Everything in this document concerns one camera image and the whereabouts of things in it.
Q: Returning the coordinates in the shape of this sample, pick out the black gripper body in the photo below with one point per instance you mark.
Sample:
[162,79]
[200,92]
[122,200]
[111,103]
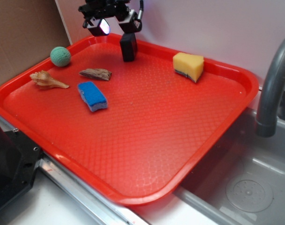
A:
[105,9]

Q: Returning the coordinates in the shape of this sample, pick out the gripper finger with pad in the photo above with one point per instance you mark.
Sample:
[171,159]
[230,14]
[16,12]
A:
[131,24]
[97,27]

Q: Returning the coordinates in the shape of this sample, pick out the black box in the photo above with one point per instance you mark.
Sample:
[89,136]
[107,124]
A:
[129,48]

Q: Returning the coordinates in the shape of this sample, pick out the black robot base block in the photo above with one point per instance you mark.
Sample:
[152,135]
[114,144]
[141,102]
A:
[19,160]

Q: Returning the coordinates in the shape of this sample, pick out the brown wood piece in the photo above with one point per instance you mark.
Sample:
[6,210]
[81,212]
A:
[96,73]

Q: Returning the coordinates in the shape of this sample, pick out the green textured ball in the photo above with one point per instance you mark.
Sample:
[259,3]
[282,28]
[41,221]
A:
[60,56]

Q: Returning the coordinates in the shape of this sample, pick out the brown cardboard sheet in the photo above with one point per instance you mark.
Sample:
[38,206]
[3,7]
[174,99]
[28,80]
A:
[29,30]

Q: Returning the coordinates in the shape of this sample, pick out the blue scrub sponge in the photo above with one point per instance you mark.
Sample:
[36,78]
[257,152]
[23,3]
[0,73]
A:
[92,96]

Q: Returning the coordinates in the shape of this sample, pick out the yellow sponge wedge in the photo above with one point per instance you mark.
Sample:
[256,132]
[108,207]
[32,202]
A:
[189,65]

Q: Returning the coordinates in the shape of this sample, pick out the tan spiral seashell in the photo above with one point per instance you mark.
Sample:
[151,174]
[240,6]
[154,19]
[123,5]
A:
[45,81]

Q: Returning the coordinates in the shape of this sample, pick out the red plastic tray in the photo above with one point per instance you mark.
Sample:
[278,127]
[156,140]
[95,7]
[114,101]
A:
[157,126]

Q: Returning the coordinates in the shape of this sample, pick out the grey curved faucet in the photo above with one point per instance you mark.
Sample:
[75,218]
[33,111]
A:
[272,99]

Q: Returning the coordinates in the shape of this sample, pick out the grey plastic sink basin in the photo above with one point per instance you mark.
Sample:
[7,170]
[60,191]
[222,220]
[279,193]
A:
[241,179]

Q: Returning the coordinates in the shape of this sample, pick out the silver metal rail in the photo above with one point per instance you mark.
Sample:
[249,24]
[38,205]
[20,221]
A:
[59,198]

